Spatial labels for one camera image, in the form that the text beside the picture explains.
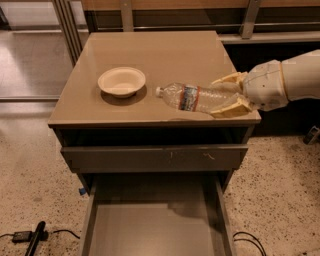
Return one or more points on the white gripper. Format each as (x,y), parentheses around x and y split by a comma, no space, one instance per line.
(264,86)

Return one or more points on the clear plastic water bottle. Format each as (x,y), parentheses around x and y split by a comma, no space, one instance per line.
(192,98)

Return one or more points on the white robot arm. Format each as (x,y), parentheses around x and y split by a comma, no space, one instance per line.
(301,77)

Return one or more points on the grey top drawer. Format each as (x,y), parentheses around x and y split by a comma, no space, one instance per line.
(139,159)

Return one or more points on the grey drawer cabinet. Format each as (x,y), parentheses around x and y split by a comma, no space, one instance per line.
(85,116)

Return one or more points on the grey open middle drawer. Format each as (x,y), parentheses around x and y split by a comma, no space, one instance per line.
(157,215)

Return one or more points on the wooden metal shelf unit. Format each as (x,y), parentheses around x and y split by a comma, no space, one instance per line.
(287,23)

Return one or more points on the dark object on floor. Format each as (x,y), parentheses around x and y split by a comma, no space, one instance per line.
(312,135)

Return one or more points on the white paper bowl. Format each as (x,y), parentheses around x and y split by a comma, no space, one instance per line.
(121,82)

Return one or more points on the blue cabinet caster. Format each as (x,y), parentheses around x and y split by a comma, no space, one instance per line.
(82,191)

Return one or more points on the black bar on floor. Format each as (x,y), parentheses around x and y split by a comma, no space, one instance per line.
(40,234)

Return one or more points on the black power adapter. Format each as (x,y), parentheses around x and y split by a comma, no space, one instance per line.
(22,236)

